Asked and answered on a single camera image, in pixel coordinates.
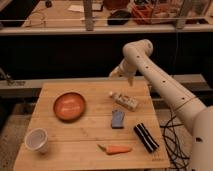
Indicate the orange toy carrot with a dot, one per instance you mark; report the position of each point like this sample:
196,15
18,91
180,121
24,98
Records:
113,149

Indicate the white tube bottle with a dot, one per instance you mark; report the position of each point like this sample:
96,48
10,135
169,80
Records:
124,100

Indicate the metal post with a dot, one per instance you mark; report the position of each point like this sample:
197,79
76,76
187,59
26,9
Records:
88,15

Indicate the orange crate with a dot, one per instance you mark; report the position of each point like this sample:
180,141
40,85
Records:
151,14

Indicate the orange bowl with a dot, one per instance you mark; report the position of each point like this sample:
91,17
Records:
69,106

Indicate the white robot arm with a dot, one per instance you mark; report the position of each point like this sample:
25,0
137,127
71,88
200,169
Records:
192,112

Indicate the white plastic cup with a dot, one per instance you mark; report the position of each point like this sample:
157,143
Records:
37,140

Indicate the black cap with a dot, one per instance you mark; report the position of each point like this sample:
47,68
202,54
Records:
119,17

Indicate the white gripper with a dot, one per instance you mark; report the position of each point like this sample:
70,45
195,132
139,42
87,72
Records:
124,69

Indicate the black white striped block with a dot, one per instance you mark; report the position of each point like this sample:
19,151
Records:
148,141

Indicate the blue sponge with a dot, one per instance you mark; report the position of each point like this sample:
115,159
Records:
117,119

